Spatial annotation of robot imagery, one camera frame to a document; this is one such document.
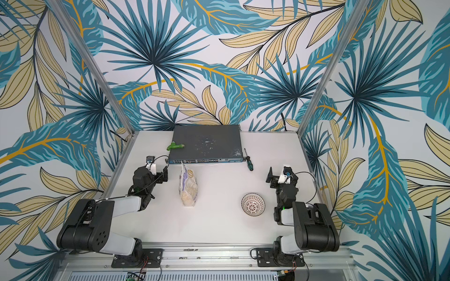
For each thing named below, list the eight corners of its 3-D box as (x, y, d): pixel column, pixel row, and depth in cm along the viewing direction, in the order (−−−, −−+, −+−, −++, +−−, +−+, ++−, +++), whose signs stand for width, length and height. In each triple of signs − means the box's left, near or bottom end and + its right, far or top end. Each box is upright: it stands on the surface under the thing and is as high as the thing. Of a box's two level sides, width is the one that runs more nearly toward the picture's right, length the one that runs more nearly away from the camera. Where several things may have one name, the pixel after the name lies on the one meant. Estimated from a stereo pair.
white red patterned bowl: (241, 216, 86) (242, 213, 83) (240, 196, 93) (241, 192, 89) (264, 217, 86) (266, 213, 83) (261, 196, 93) (263, 192, 89)
